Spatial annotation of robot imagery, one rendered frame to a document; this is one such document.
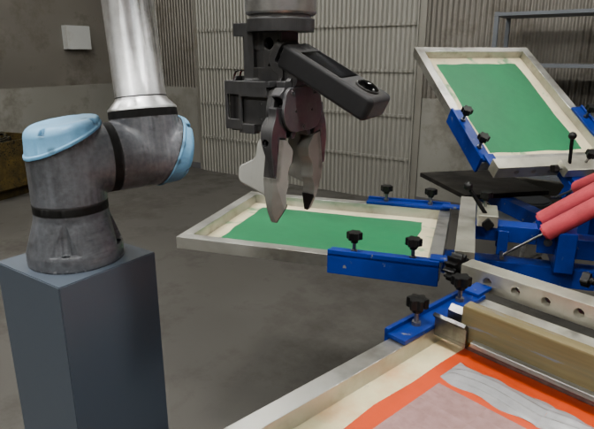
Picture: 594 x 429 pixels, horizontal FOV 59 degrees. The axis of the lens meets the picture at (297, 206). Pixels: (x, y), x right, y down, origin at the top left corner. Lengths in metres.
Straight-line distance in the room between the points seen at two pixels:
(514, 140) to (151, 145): 1.68
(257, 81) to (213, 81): 6.49
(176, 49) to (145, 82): 6.65
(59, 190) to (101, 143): 0.09
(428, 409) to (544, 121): 1.71
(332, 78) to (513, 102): 2.02
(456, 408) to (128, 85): 0.77
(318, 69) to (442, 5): 4.99
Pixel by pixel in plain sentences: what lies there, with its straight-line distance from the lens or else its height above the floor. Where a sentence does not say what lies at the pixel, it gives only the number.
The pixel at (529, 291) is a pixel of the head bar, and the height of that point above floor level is 1.03.
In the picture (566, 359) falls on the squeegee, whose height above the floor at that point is 1.03.
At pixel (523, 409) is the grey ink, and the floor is 0.96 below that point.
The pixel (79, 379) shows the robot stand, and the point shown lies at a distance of 0.93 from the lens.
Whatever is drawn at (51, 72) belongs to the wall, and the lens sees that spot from 8.17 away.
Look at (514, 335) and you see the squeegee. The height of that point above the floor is 1.04.
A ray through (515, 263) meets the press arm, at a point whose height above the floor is 0.93.
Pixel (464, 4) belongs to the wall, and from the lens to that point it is 5.44.
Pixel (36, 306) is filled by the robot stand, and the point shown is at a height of 1.15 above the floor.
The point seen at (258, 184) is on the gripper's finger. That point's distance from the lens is 0.57.
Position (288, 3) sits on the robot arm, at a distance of 0.55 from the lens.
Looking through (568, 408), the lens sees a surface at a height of 0.96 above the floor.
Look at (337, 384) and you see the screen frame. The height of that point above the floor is 0.99.
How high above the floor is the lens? 1.53
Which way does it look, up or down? 16 degrees down
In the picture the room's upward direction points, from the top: straight up
